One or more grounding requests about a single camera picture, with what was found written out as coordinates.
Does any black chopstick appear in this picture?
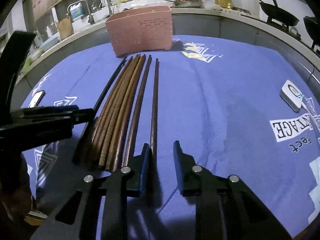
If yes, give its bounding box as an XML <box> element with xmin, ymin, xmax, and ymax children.
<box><xmin>72</xmin><ymin>57</ymin><xmax>128</xmax><ymax>164</ymax></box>

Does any steel kitchen faucet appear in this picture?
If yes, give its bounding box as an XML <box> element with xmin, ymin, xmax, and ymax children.
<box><xmin>67</xmin><ymin>0</ymin><xmax>95</xmax><ymax>25</ymax></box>

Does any black smartphone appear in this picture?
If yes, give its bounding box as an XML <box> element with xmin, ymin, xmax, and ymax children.
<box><xmin>28</xmin><ymin>90</ymin><xmax>46</xmax><ymax>108</ymax></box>

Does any wooden cutting board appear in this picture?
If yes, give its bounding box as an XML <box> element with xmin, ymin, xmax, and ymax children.
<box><xmin>57</xmin><ymin>16</ymin><xmax>74</xmax><ymax>41</ymax></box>

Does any blue printed tablecloth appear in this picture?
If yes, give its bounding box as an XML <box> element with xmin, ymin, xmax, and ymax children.
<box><xmin>23</xmin><ymin>35</ymin><xmax>319</xmax><ymax>239</ymax></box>

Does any pink perforated utensil basket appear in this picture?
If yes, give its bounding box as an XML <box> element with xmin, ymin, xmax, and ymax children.
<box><xmin>105</xmin><ymin>5</ymin><xmax>172</xmax><ymax>56</ymax></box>

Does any white square device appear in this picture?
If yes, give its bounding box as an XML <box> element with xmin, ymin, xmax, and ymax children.
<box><xmin>279</xmin><ymin>80</ymin><xmax>303</xmax><ymax>113</ymax></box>

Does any black wok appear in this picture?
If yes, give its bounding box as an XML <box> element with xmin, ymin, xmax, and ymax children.
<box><xmin>259</xmin><ymin>0</ymin><xmax>299</xmax><ymax>27</ymax></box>

